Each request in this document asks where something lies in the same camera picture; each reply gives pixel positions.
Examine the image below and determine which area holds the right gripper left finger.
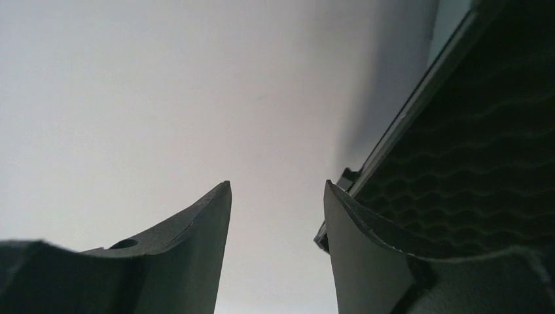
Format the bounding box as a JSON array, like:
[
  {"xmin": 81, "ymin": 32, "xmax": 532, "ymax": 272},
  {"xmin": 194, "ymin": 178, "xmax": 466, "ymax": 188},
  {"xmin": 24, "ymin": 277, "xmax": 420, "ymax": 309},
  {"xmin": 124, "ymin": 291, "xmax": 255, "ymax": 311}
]
[{"xmin": 1, "ymin": 181, "xmax": 232, "ymax": 313}]

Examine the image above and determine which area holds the black poker set case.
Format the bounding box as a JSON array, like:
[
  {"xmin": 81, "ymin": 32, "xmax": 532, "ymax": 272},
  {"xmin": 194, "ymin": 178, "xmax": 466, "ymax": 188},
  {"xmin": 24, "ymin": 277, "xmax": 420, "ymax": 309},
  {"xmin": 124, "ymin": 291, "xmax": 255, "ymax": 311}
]
[{"xmin": 326, "ymin": 1, "xmax": 554, "ymax": 260}]

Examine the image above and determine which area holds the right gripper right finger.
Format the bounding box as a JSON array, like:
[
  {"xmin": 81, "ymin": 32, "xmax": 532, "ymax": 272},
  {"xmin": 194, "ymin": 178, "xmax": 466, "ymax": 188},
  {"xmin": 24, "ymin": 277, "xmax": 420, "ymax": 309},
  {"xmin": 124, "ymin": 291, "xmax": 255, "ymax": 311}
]
[{"xmin": 324, "ymin": 181, "xmax": 554, "ymax": 313}]

